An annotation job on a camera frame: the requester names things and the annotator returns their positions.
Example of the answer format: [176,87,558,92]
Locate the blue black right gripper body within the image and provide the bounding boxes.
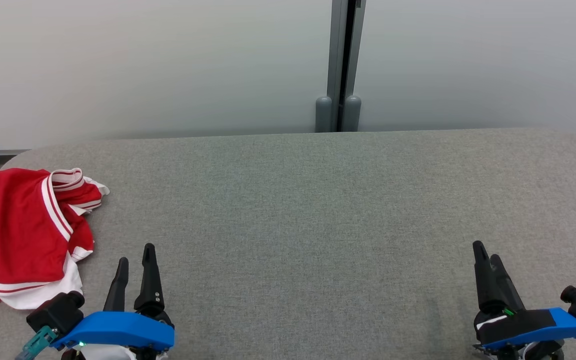
[473,307,576,360]

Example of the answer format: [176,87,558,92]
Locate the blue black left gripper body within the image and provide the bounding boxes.
[50,312,175,360]

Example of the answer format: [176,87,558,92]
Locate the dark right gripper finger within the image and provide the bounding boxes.
[490,254,526,312]
[472,241,508,313]

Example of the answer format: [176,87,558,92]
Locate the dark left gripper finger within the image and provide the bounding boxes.
[134,243,169,316]
[103,257,130,312]

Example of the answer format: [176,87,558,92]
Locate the red shirt white striped trim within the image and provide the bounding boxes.
[0,167,110,301]

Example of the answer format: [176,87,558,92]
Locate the grey upholstered fabric bench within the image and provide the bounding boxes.
[0,127,576,360]

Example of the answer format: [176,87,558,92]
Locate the grey cylinder bumper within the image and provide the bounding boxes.
[315,96,334,133]
[343,95,362,132]

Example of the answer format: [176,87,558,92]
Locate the teal plug left camera cable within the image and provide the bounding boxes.
[15,325,59,360]

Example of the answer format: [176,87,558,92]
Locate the grey partition post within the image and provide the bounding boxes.
[327,0,367,133]

